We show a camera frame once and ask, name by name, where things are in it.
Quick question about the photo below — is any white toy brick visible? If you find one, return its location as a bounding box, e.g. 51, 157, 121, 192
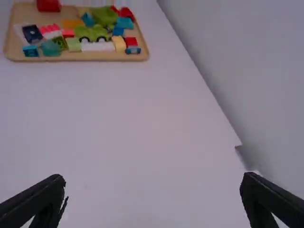
81, 42, 116, 52

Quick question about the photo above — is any pale yellow toy brick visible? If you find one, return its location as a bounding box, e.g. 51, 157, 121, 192
112, 35, 126, 54

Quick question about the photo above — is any navy toy brick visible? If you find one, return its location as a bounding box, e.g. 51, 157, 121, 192
22, 23, 44, 44

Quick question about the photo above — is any orange toy brick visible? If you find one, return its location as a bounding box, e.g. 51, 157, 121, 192
61, 19, 85, 29

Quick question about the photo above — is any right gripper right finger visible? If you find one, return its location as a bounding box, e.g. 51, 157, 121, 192
239, 172, 304, 228

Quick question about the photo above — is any pale green toy brick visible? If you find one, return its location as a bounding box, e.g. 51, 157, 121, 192
65, 38, 83, 52

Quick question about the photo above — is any green toy car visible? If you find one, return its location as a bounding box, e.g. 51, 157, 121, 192
74, 24, 112, 44

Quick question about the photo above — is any pink toy brick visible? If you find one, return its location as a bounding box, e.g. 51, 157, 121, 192
39, 23, 63, 40

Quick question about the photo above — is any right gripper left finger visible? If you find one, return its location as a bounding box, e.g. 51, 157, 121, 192
0, 174, 69, 228

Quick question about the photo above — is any tan tray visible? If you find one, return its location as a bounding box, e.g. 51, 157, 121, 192
2, 0, 150, 63

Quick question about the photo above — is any teal toy brick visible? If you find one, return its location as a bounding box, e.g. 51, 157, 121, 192
80, 12, 96, 28
40, 40, 63, 57
115, 17, 135, 30

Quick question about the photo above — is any red and blue toy brick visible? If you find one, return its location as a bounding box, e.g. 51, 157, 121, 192
124, 37, 142, 55

